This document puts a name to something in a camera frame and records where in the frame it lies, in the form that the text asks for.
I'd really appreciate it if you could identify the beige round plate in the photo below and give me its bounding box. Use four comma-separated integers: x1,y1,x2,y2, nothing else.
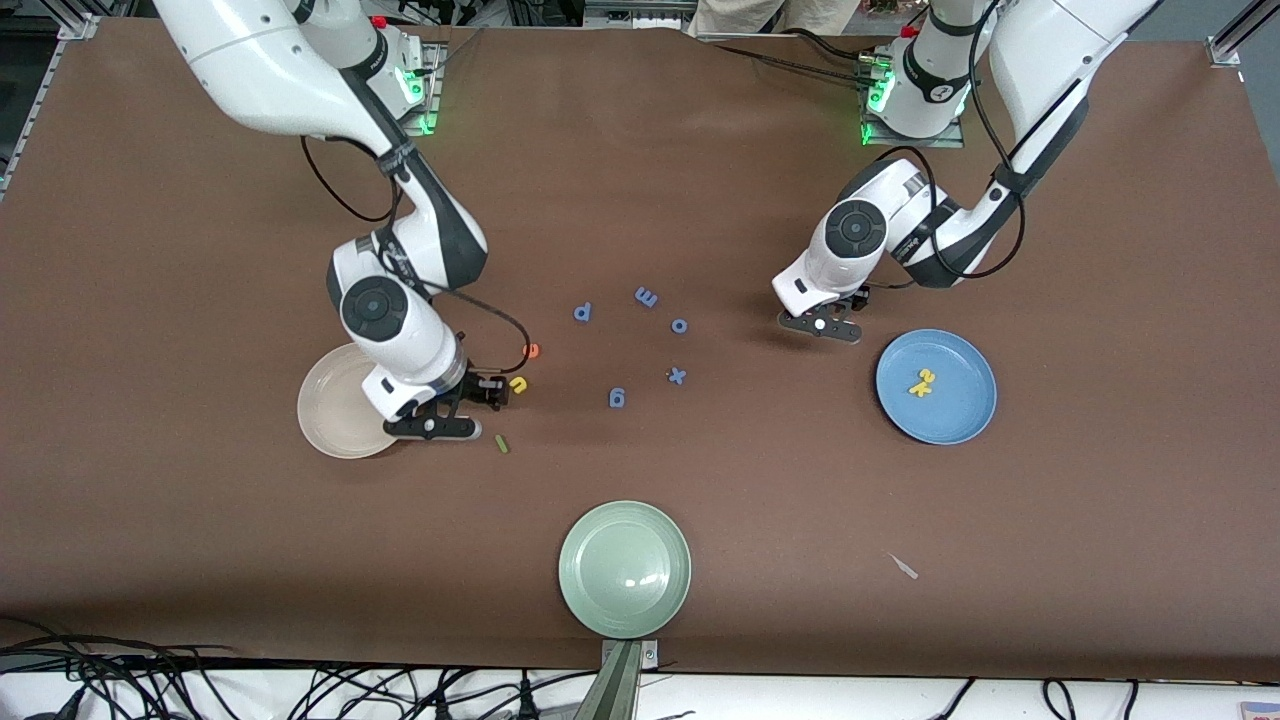
297,343,401,460

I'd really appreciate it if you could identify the blue round plate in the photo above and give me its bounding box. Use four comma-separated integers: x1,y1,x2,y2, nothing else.
875,328,998,446

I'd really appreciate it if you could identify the green round plate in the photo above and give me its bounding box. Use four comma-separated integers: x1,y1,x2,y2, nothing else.
558,500,693,640

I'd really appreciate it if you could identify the person in beige trousers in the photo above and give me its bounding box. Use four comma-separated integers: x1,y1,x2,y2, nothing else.
690,0,861,37

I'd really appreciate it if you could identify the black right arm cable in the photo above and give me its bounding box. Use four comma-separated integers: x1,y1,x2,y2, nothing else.
299,135,534,377

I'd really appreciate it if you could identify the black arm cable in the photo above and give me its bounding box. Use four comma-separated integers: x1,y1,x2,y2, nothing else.
862,0,1029,293
299,135,534,377

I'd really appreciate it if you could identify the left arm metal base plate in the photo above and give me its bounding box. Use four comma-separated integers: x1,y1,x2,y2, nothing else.
856,50,967,150

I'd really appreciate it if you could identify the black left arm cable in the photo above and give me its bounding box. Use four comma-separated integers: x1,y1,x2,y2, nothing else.
862,0,1029,293

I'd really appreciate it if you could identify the black cable on tabletop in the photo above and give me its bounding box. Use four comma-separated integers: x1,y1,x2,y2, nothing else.
700,33,873,89

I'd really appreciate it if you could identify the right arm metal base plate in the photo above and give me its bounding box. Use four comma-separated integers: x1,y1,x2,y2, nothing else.
395,40,447,137

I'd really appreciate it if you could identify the metal camera post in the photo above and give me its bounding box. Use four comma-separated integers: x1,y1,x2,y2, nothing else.
572,640,661,720

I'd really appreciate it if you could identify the black floor cable tangle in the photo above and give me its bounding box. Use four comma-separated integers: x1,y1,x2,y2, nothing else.
0,612,601,720

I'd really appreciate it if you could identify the aluminium frame rail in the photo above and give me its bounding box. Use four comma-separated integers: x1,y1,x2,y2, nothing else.
1205,0,1280,69
0,12,101,201

